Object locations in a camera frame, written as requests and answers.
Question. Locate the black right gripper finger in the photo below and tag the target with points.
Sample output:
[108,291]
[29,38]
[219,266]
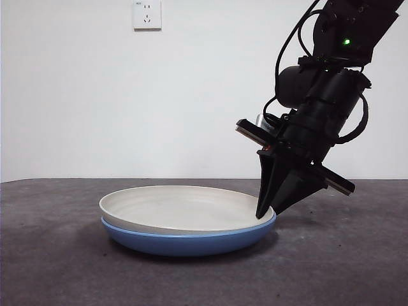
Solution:
[266,185]
[299,191]

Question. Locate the white round plate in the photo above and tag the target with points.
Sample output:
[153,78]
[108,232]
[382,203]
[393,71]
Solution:
[185,207]

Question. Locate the blue round plate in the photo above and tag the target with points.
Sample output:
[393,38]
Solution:
[185,245]

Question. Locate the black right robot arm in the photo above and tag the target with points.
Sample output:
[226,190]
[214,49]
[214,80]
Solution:
[334,92]

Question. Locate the pale grey right wrist camera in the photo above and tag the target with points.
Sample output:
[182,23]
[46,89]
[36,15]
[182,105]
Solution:
[262,121]

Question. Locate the white wall socket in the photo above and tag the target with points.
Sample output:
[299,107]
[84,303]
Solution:
[147,23]

